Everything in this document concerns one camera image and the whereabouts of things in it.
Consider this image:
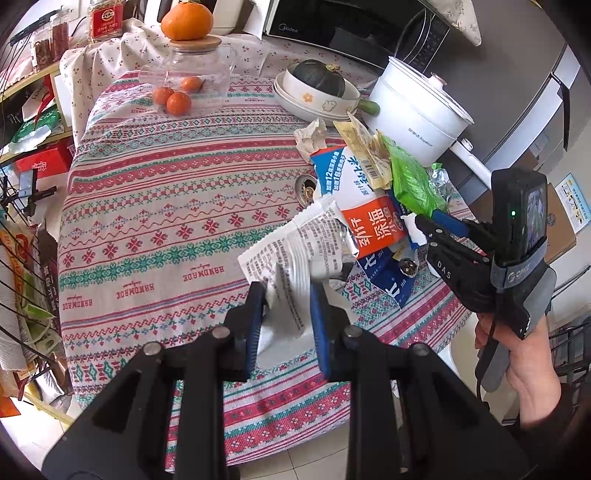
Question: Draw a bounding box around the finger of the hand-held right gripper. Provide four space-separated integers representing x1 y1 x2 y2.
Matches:
414 215 462 254
431 209 490 237

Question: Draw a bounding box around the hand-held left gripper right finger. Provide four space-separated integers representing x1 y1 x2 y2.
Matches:
309 279 532 480

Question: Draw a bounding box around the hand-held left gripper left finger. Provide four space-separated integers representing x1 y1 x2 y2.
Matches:
41 279 269 480

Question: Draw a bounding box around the green wrapper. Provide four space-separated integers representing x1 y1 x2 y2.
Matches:
381 134 448 217

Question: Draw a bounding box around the blue orange snack box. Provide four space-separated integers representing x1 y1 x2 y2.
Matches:
309 144 409 259

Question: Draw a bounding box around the white printed wrapper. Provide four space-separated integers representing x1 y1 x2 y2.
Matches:
238 196 361 337

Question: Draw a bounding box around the white trash bin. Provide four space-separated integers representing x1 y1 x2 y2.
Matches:
438 318 481 384

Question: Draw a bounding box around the person's right forearm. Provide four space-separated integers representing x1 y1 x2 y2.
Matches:
508 381 591 467

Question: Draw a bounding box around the person's right hand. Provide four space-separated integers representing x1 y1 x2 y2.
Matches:
475 309 561 418

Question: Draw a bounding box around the silver foil wrapper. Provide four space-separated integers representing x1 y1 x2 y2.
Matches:
427 164 451 204

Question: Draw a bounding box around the blue instruction sticker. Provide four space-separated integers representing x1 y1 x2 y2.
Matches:
554 173 591 234

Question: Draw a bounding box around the yellow wrapper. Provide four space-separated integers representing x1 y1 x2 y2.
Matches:
333 113 393 190

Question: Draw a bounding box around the white electric cooking pot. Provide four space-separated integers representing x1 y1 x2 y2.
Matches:
365 55 492 185

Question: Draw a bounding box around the grey refrigerator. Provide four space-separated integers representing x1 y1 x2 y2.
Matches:
434 28 583 208

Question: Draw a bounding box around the red drink can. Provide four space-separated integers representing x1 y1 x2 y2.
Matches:
294 174 319 206

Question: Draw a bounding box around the crumpled beige paper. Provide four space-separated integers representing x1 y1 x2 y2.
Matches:
294 117 328 163

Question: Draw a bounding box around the white deep plate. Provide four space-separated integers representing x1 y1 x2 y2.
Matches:
273 74 356 123

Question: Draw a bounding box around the dark green squash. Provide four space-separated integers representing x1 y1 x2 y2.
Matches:
293 59 346 97

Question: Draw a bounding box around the floral microwave cover cloth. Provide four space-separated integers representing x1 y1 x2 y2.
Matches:
434 0 483 47

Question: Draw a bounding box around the black microwave oven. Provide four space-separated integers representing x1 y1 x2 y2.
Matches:
263 0 451 70

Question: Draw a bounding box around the red cardboard box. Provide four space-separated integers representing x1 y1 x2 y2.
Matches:
14 143 75 178

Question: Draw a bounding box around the glass teapot with wooden lid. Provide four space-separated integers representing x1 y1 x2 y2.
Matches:
139 36 238 112

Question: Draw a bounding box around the white air fryer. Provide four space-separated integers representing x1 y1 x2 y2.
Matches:
143 0 259 35

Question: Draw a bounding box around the green packet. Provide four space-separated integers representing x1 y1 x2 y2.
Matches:
9 106 61 148

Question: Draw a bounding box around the white floral cloth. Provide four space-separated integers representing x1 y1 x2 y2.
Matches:
60 21 393 139

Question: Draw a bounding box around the large orange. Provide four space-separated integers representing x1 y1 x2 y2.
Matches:
161 1 214 41

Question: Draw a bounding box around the red label jar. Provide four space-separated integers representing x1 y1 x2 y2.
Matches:
88 0 125 42

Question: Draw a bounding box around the jar of dried chilies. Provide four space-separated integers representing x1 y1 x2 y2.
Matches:
30 14 70 70

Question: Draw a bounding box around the flower print bowl green handle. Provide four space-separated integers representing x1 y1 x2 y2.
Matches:
281 62 380 117

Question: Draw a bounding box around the black wire rack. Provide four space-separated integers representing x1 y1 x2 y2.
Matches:
0 175 70 398

